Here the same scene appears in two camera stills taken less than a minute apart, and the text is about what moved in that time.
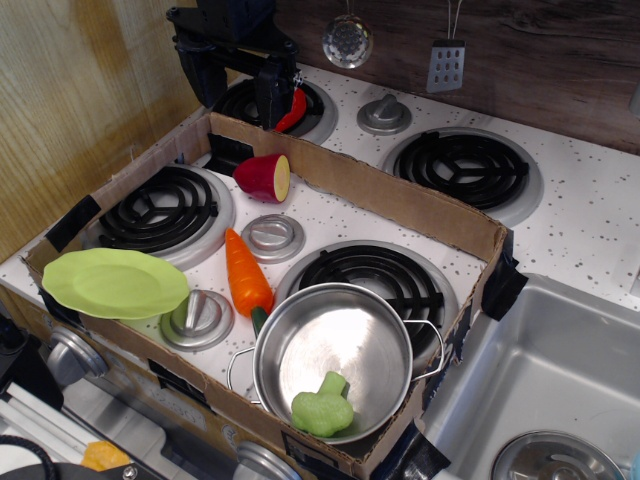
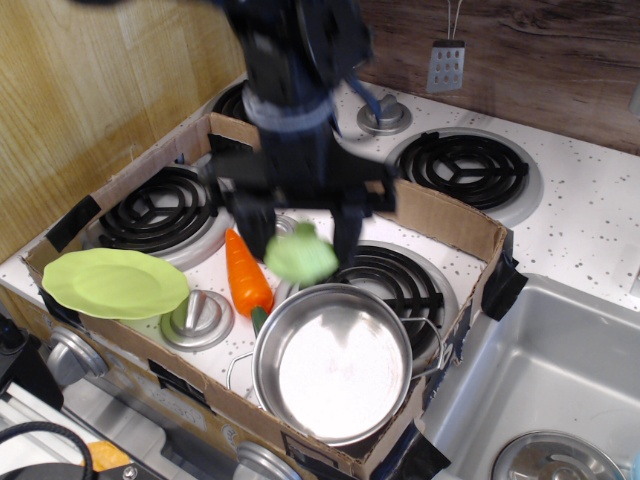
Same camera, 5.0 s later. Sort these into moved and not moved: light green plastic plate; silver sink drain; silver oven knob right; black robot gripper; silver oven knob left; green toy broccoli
Moved: green toy broccoli; black robot gripper
Not moved: silver sink drain; silver oven knob left; silver oven knob right; light green plastic plate
